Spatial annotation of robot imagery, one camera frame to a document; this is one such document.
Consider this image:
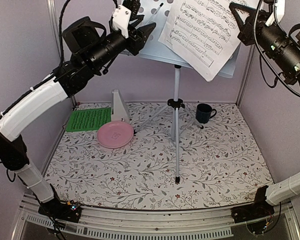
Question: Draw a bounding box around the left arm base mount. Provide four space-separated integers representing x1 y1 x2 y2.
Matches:
36 193 82 223

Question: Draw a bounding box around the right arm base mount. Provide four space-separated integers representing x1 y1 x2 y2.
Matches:
231 185 275 223

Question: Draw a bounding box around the front aluminium rail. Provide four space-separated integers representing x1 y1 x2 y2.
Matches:
12 194 300 240

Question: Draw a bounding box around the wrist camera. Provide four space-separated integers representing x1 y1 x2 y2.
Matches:
110 0 135 39
264 0 286 27

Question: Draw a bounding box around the left aluminium frame post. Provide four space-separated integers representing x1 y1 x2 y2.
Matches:
46 0 77 108

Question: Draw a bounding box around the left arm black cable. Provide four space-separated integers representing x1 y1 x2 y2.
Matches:
56 0 72 66

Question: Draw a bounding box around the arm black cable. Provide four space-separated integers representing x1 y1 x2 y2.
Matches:
252 0 300 100
56 0 72 66

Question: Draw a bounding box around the dark blue ceramic mug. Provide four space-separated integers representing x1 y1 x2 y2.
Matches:
195 103 217 124

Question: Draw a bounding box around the pink plastic plate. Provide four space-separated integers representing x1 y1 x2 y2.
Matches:
97 121 134 149

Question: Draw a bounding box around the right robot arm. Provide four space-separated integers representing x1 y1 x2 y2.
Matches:
229 0 300 98

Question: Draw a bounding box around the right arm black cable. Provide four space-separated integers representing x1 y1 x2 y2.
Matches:
252 0 300 100

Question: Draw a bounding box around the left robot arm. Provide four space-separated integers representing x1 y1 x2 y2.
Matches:
0 0 156 217

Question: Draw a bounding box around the light blue music stand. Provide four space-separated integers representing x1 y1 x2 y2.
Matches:
122 0 242 185

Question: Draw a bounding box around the white sheet music page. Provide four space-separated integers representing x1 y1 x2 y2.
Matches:
158 0 239 82

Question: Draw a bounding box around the right aluminium frame post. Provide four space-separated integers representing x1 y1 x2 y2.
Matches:
235 45 255 108

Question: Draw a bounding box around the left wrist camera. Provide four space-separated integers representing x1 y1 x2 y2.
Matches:
110 0 135 39

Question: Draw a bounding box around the white metronome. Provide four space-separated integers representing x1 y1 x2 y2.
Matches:
111 89 130 124

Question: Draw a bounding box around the aluminium frame post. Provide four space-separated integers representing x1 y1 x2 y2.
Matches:
235 45 255 108
46 0 77 108

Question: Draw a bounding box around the green sheet music page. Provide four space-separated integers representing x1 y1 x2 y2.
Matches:
65 107 111 133

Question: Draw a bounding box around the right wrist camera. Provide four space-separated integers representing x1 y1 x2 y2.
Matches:
264 0 286 27

